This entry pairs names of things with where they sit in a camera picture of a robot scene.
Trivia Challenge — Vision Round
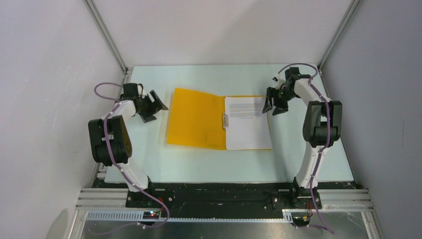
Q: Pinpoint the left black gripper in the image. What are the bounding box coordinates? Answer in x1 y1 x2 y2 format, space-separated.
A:
137 90 168 123

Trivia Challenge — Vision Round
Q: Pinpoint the left aluminium corner post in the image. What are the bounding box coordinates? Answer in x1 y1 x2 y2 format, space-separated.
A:
83 0 128 74

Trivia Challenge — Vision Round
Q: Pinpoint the left controller board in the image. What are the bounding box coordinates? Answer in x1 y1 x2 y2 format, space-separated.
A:
142 211 160 220

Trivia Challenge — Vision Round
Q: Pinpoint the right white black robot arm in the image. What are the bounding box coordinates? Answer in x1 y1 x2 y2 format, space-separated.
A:
262 63 342 209

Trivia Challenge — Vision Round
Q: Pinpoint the orange file folder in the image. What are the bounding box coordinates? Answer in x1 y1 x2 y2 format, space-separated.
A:
167 88 262 150

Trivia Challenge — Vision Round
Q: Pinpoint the controller board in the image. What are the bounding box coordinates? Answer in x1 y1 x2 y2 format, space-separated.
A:
142 211 160 220
292 216 311 228

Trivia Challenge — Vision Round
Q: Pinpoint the right aluminium corner post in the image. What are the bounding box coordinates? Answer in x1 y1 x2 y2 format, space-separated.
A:
318 0 363 71

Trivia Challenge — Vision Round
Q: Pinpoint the right controller board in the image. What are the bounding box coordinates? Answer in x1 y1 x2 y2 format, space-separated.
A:
292 216 311 228

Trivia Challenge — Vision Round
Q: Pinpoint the metal folder clip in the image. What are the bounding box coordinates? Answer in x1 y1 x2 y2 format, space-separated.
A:
222 113 229 130

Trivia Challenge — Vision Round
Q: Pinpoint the aluminium frame rail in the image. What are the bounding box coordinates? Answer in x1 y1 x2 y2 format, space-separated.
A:
66 188 385 239

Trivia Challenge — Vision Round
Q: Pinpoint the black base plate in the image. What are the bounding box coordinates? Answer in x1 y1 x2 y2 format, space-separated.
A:
92 180 358 219

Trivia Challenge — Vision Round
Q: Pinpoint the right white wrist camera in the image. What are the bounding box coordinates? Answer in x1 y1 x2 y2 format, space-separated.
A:
272 74 286 90

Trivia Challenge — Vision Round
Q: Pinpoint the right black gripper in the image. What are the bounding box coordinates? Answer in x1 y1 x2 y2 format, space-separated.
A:
261 87 297 116

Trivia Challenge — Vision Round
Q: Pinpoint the aluminium corner post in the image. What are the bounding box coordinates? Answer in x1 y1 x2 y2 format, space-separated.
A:
83 0 128 74
318 0 363 71

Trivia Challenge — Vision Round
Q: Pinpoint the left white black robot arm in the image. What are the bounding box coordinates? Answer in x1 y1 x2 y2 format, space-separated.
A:
88 83 168 207

